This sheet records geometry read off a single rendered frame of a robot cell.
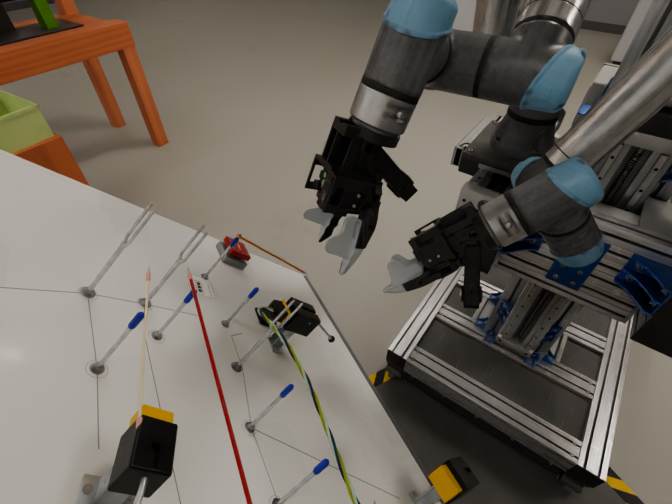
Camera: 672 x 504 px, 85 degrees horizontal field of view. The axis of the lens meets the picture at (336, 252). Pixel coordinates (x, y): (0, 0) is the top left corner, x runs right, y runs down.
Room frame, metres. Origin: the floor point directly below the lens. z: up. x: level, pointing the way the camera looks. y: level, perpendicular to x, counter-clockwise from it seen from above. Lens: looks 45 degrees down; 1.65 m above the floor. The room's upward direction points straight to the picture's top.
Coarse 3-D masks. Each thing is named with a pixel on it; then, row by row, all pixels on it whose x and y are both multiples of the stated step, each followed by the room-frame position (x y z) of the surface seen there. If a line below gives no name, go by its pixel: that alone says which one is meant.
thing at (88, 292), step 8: (136, 224) 0.32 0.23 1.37; (144, 224) 0.31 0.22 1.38; (128, 232) 0.32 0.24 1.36; (136, 232) 0.31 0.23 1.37; (120, 248) 0.30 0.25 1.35; (112, 256) 0.30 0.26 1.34; (104, 272) 0.29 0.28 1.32; (96, 280) 0.29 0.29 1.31; (80, 288) 0.28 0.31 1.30; (88, 288) 0.28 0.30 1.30; (88, 296) 0.27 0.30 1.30
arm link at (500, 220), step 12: (492, 204) 0.45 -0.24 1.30; (504, 204) 0.44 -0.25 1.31; (480, 216) 0.44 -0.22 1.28; (492, 216) 0.43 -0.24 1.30; (504, 216) 0.42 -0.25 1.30; (516, 216) 0.47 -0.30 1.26; (492, 228) 0.41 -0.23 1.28; (504, 228) 0.41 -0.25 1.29; (516, 228) 0.41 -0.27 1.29; (504, 240) 0.40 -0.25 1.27; (516, 240) 0.41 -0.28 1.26
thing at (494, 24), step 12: (480, 0) 0.88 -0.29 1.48; (492, 0) 0.86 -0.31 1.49; (504, 0) 0.85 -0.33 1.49; (516, 0) 0.86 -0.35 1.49; (480, 12) 0.88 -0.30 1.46; (492, 12) 0.86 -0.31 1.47; (504, 12) 0.85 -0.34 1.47; (516, 12) 0.87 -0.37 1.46; (480, 24) 0.88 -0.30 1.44; (492, 24) 0.87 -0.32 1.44; (504, 24) 0.86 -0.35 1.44
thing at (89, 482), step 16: (144, 416) 0.12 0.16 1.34; (128, 432) 0.11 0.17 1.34; (144, 432) 0.10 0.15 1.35; (160, 432) 0.11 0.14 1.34; (176, 432) 0.11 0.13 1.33; (128, 448) 0.09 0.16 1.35; (144, 448) 0.09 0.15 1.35; (160, 448) 0.09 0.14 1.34; (128, 464) 0.08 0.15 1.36; (144, 464) 0.08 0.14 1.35; (160, 464) 0.08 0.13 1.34; (96, 480) 0.08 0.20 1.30; (112, 480) 0.07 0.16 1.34; (128, 480) 0.07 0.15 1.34; (144, 480) 0.07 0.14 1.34; (160, 480) 0.07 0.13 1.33; (80, 496) 0.07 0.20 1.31; (96, 496) 0.07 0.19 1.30; (112, 496) 0.07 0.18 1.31; (128, 496) 0.07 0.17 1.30; (144, 496) 0.07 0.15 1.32
